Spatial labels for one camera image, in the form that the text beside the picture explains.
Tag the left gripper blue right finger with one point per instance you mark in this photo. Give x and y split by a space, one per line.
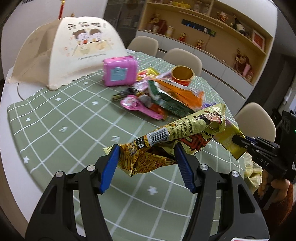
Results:
185 169

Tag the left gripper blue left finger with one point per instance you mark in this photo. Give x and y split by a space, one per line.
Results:
107 167

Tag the gold noodle snack bag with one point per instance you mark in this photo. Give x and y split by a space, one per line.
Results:
158 148

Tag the orange green snack bag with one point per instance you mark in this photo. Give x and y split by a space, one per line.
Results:
178 99

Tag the red gold paper cup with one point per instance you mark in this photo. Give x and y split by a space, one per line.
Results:
182 75

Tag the yellow trash bin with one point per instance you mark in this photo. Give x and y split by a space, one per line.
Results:
252 174

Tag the right hand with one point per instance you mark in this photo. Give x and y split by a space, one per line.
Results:
281 185

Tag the beige chair near right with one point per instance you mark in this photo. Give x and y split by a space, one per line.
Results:
254 121

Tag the beige chair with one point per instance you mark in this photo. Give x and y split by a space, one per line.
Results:
144 44
254 121
182 57

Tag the pink plastic spoon toy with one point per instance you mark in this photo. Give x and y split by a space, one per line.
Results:
132 103

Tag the white round table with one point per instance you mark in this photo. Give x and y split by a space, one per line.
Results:
13 143

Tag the pink toy box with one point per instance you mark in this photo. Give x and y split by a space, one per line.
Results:
119 71

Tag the beige chair middle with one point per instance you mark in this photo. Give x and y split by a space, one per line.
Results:
182 57

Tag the beige mesh food cover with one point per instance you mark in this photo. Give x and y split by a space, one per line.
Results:
64 50

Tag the beige chair far left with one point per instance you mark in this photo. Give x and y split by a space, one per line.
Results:
144 44

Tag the red chinese knot ornament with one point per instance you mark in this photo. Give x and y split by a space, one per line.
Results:
61 9

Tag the wooden wall shelf unit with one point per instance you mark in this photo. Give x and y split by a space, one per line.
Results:
238 34

